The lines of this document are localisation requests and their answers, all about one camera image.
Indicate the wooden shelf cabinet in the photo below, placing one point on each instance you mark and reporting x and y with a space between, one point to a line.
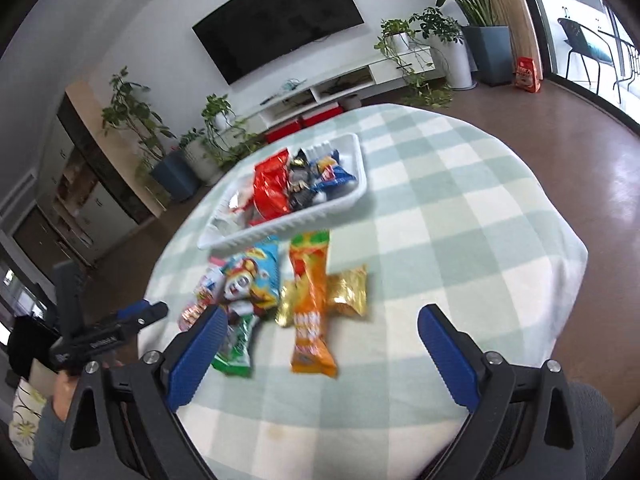
87 186

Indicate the green white checkered tablecloth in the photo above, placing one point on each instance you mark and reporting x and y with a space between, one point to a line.
451 217

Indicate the left plant ribbed pot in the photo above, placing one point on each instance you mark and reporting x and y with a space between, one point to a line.
194 149

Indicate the orange snack packet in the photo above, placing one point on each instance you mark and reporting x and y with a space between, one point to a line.
308 256

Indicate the black balcony chair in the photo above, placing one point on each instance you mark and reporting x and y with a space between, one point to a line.
593 52

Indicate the black sesame snack packet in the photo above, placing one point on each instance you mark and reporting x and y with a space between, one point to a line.
302 177

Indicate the gold snack packet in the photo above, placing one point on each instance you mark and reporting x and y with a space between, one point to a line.
346 294

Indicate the blue cartoon snack packet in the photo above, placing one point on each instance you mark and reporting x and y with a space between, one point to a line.
252 280

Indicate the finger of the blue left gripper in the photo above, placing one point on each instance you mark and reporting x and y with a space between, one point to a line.
132 310

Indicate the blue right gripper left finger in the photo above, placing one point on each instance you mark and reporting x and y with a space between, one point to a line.
189 355

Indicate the green snack packet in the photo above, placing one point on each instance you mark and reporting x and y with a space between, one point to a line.
233 357

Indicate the white plastic tray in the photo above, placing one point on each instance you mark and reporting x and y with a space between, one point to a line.
350 150

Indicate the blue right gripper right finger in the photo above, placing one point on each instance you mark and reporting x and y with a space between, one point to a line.
456 357

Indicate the pink snack packet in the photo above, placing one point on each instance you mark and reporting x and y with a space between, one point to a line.
206 293

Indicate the white red snack packet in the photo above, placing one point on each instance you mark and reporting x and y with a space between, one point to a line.
232 212

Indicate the small trailing plant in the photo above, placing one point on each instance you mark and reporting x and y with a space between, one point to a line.
227 138
403 61

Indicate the plant in white pot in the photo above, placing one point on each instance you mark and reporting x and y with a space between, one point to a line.
445 37

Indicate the person's left hand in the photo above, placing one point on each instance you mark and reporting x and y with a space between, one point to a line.
63 393

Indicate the tall plant dark pot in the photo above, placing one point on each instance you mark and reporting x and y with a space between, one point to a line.
488 39

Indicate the red bag on floor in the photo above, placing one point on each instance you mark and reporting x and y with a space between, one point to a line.
526 75

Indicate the black wall television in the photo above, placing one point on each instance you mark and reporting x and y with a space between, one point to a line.
244 35

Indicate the red snack bag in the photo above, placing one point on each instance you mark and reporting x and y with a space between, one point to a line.
270 199

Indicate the white tv cabinet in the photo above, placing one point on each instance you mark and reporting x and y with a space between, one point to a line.
330 87

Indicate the left small trailing plant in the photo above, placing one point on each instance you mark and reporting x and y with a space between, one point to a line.
227 138

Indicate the left tall potted plant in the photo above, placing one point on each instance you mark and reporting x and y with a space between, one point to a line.
162 170

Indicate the blue red snack packet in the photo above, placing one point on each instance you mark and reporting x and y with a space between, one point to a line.
328 175

